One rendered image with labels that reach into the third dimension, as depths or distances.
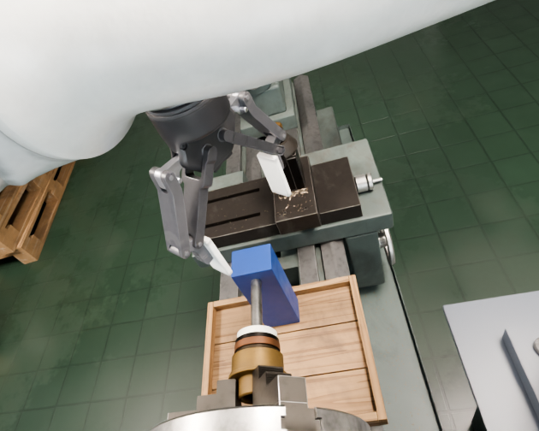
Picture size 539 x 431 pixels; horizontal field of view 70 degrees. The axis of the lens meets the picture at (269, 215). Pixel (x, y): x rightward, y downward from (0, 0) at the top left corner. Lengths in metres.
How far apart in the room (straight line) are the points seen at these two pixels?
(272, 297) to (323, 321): 0.15
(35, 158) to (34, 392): 2.36
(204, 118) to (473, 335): 0.82
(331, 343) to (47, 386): 1.87
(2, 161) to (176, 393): 1.86
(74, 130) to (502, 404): 0.92
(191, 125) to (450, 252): 1.77
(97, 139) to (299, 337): 0.75
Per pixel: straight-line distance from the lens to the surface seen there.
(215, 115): 0.36
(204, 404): 0.65
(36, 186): 3.42
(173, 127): 0.36
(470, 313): 1.04
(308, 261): 0.99
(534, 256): 2.07
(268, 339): 0.65
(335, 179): 1.01
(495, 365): 1.00
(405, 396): 1.18
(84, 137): 0.18
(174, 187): 0.38
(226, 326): 0.95
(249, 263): 0.73
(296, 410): 0.50
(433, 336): 1.82
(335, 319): 0.88
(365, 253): 1.08
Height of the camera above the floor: 1.67
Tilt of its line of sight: 46 degrees down
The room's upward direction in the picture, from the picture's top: 25 degrees counter-clockwise
